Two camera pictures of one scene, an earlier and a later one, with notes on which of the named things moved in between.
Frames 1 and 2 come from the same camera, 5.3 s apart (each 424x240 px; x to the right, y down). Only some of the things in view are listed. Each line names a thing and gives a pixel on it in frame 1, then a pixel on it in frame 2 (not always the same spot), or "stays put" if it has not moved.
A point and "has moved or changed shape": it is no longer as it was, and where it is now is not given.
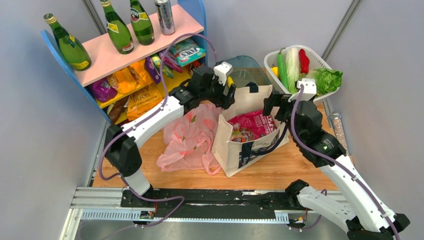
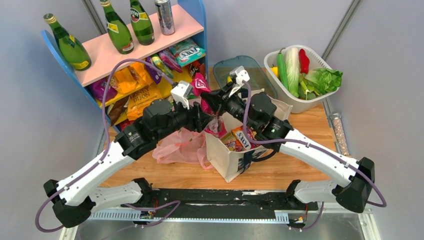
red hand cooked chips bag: x=259 y=125 has moved or changed shape
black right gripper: x=276 y=100 -> x=220 y=98
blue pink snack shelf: x=123 y=85 stays put
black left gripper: x=224 y=101 -> x=197 y=121
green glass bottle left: x=72 y=48 stays put
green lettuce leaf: x=327 y=80 stays put
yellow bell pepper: x=275 y=70 stays put
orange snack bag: x=134 y=75 stays put
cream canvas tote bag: x=232 y=157 has moved or changed shape
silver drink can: x=165 y=17 stays put
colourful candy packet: x=239 y=134 -> x=232 y=144
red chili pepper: x=304 y=61 stays put
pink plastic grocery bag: x=189 y=140 has moved or changed shape
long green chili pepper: x=282 y=69 stays put
